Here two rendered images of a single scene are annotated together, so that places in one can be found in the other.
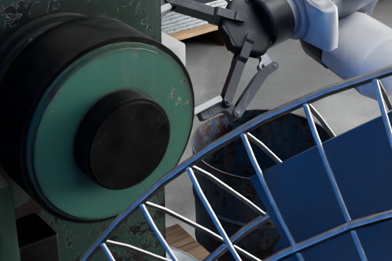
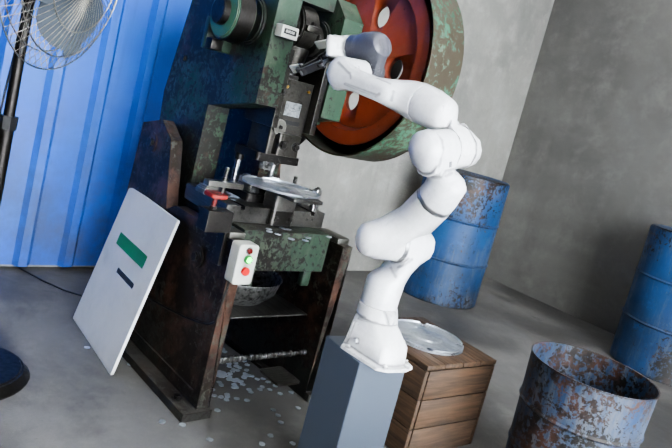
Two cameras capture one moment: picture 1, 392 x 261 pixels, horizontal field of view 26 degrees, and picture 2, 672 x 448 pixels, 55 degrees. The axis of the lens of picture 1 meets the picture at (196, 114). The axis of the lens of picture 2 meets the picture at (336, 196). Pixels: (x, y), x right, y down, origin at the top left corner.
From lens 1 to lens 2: 2.44 m
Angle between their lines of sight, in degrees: 81
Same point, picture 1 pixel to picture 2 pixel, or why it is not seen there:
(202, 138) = (593, 365)
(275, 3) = not seen: hidden behind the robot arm
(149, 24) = (274, 10)
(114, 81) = not seen: outside the picture
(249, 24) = not seen: hidden behind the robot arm
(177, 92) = (235, 5)
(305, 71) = not seen: outside the picture
